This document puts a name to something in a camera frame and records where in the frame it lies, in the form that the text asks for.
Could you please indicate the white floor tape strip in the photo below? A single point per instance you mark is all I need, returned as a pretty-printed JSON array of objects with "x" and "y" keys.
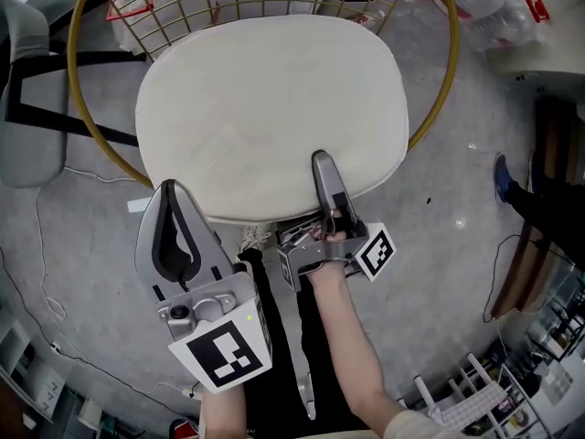
[{"x": 137, "y": 205}]

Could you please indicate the white cushion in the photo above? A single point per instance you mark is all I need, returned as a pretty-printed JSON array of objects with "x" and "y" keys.
[{"x": 269, "y": 108}]

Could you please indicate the grey storage shelf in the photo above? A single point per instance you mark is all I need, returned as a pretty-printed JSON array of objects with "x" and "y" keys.
[{"x": 27, "y": 373}]

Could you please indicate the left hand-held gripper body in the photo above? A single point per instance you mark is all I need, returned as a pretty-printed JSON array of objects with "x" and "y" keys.
[{"x": 219, "y": 336}]

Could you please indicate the person's left forearm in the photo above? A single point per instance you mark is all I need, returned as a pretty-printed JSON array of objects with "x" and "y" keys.
[{"x": 221, "y": 416}]

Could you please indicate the grey padded chair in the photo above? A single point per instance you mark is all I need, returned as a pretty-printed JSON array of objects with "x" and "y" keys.
[{"x": 32, "y": 131}]

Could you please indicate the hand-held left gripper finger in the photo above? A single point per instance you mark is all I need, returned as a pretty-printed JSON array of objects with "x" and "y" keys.
[
  {"x": 146, "y": 254},
  {"x": 208, "y": 254}
]

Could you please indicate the person's right forearm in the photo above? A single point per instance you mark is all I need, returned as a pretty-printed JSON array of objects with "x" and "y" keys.
[{"x": 343, "y": 336}]

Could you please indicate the white metal rack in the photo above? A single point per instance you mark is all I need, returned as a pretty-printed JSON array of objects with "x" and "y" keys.
[{"x": 475, "y": 400}]

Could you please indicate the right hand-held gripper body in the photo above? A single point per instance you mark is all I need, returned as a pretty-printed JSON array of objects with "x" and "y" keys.
[{"x": 320, "y": 252}]

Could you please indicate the person's right hand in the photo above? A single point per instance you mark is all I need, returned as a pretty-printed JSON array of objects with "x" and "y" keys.
[{"x": 337, "y": 222}]

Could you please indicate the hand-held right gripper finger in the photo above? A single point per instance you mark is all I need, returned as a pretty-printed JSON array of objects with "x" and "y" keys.
[{"x": 326, "y": 176}]

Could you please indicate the person's black trousers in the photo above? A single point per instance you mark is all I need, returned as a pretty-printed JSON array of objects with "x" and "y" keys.
[{"x": 269, "y": 318}]

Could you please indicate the person's left shoe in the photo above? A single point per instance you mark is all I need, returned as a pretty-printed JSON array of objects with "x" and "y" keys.
[{"x": 255, "y": 238}]

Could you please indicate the person's cream shirt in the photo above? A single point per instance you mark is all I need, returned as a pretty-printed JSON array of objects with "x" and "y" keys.
[{"x": 416, "y": 425}]

